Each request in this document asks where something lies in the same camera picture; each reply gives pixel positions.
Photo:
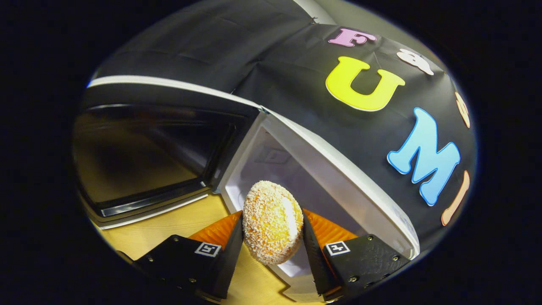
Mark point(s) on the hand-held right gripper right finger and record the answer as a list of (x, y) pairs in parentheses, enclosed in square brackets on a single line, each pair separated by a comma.
[(313, 258)]

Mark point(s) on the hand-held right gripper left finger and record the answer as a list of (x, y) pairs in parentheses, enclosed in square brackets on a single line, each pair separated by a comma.
[(228, 258)]

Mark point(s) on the round breaded food patty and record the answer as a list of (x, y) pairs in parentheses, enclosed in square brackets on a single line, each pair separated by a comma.
[(271, 224)]

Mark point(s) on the white microwave oven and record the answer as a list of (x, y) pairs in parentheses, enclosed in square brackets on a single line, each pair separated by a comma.
[(271, 169)]

